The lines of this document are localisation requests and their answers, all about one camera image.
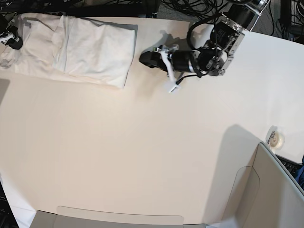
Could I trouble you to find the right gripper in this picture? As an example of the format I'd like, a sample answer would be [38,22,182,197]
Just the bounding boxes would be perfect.
[0,20,23,50]

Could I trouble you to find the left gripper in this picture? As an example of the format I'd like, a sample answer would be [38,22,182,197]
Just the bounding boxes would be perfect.
[139,44,181,85]

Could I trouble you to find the white printed t-shirt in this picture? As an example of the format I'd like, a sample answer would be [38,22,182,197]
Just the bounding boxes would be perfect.
[0,13,137,88]

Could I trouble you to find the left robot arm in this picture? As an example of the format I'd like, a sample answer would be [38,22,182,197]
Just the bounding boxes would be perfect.
[139,0,269,86]

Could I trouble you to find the clear tape roll dispenser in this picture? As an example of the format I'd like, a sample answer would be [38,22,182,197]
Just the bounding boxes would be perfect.
[265,125,285,151]

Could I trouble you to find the black keyboard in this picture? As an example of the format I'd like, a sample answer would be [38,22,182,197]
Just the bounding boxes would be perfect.
[276,154,302,178]

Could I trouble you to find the grey partition panel right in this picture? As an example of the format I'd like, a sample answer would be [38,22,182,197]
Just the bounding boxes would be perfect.
[220,143,304,228]

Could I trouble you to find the grey partition panel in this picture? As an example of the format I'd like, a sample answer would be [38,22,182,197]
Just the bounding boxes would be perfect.
[30,206,207,228]
[220,143,304,228]

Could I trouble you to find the grey partition panel bottom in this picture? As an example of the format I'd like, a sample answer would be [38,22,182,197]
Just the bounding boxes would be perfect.
[30,206,207,228]

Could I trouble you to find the blue cloth item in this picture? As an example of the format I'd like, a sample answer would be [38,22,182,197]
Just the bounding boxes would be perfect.
[294,157,304,190]

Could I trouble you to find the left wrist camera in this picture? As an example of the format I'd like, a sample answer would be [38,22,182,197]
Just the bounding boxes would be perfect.
[164,81,180,94]

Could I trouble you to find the black cable bundle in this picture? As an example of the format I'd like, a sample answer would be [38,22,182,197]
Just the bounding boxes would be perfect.
[161,0,304,43]

